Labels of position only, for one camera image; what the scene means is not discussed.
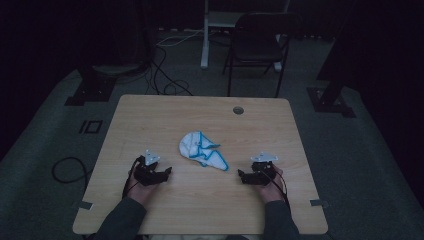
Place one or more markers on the black stand with base plate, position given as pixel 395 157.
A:
pixel 328 100
pixel 93 90

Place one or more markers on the person's left hand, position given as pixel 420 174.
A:
pixel 141 193

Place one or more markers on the grey round stand base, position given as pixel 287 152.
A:
pixel 116 68

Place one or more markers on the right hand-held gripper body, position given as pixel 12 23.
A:
pixel 263 171

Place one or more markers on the black folding chair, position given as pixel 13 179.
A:
pixel 256 46

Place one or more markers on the person's right hand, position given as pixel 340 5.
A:
pixel 270 192

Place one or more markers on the grey table grommet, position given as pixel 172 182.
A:
pixel 238 110

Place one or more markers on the grey tape piece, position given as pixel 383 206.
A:
pixel 318 202
pixel 85 205

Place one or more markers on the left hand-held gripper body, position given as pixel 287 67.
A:
pixel 146 173

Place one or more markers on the white desk frame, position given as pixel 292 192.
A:
pixel 205 50

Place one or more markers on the white cloth with blue edge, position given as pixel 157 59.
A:
pixel 191 146

